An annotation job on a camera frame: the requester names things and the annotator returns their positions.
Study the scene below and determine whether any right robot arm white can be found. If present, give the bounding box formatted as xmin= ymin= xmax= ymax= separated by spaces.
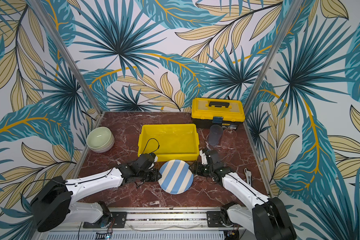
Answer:
xmin=189 ymin=149 xmax=297 ymax=240

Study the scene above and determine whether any white tape roll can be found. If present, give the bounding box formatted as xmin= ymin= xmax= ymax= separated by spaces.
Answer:
xmin=244 ymin=168 xmax=252 ymax=186

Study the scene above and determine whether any yellow plastic bin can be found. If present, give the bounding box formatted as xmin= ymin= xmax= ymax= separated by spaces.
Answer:
xmin=138 ymin=124 xmax=200 ymax=162

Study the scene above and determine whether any metal base rail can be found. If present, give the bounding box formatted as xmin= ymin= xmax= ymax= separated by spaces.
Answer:
xmin=32 ymin=207 xmax=255 ymax=240

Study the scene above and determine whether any green bowl top of stack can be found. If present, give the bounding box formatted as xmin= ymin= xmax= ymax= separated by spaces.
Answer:
xmin=86 ymin=127 xmax=113 ymax=149

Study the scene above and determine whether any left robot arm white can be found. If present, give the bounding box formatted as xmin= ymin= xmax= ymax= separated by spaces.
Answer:
xmin=30 ymin=153 xmax=162 ymax=233

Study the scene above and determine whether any blue translucent plastic cup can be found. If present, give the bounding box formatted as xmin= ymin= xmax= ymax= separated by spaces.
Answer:
xmin=208 ymin=125 xmax=224 ymax=146

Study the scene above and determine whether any yellow black toolbox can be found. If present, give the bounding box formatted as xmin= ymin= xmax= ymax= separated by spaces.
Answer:
xmin=191 ymin=98 xmax=245 ymax=130

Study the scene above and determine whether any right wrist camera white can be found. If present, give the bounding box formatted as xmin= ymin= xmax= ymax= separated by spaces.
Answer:
xmin=200 ymin=149 xmax=208 ymax=165

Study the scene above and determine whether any blue white striped plate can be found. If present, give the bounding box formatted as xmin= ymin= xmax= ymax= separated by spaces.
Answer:
xmin=158 ymin=160 xmax=194 ymax=195

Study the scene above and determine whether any grey bowl bottom of stack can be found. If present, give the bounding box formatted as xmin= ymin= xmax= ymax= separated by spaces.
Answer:
xmin=89 ymin=138 xmax=115 ymax=153

